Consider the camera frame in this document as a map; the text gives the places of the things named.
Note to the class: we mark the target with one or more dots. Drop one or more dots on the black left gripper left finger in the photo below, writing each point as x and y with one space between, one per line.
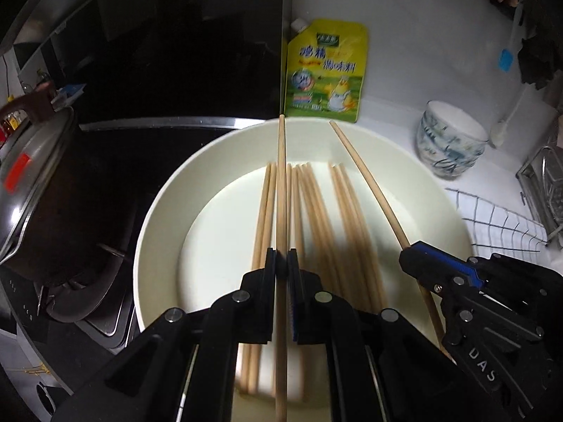
247 314

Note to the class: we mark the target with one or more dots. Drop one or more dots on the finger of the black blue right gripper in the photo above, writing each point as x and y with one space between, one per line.
433 267

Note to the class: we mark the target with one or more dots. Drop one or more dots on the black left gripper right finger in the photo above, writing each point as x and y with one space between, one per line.
317 315

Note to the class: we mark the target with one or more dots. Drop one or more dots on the white black grid cloth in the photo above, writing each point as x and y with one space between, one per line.
496 230

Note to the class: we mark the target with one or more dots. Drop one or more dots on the large cream round basin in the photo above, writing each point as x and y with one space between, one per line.
197 239

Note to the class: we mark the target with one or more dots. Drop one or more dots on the stacked blue floral bowls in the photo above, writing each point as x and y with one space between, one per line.
448 140

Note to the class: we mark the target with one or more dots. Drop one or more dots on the stainless steel dish rack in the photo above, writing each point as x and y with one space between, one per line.
540 179

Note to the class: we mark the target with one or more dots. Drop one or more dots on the pot with glass lid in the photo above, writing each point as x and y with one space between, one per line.
47 219

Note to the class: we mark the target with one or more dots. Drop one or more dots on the blue silicone brush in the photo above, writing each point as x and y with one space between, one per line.
505 60

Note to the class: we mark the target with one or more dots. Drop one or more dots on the yellow seasoning pouch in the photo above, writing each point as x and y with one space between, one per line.
326 64

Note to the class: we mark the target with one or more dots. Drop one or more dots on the black hanging cloth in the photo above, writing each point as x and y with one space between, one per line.
539 59

